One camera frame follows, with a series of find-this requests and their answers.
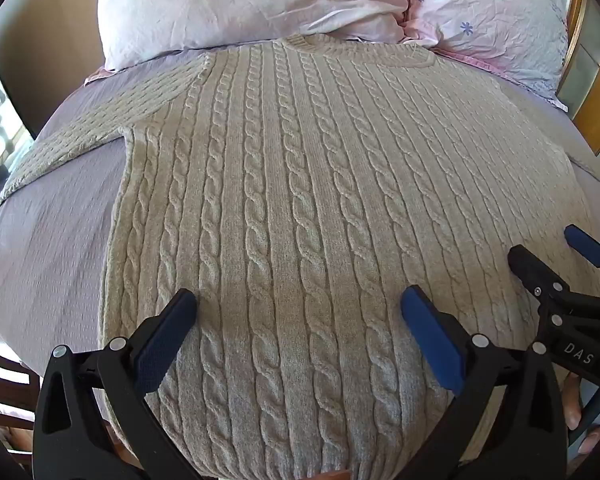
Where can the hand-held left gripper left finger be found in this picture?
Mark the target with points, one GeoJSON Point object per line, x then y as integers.
{"type": "Point", "coordinates": [164, 342]}

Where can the brown wooden chair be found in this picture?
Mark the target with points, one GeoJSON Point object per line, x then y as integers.
{"type": "Point", "coordinates": [7, 385]}

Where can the lavender bed sheet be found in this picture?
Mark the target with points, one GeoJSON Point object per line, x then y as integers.
{"type": "Point", "coordinates": [50, 255]}

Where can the white floral pillow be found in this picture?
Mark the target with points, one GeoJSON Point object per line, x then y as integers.
{"type": "Point", "coordinates": [240, 5]}

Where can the person's right hand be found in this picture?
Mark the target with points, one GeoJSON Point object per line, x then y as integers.
{"type": "Point", "coordinates": [573, 402]}

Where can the yellow wooden headboard frame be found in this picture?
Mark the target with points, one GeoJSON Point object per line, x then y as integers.
{"type": "Point", "coordinates": [592, 60]}

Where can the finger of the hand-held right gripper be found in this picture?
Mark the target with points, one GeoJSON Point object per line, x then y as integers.
{"type": "Point", "coordinates": [587, 245]}
{"type": "Point", "coordinates": [529, 263]}

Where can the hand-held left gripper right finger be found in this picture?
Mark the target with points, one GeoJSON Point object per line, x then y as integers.
{"type": "Point", "coordinates": [432, 345]}

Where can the pink floral pillow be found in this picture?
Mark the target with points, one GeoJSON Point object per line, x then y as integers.
{"type": "Point", "coordinates": [485, 15]}

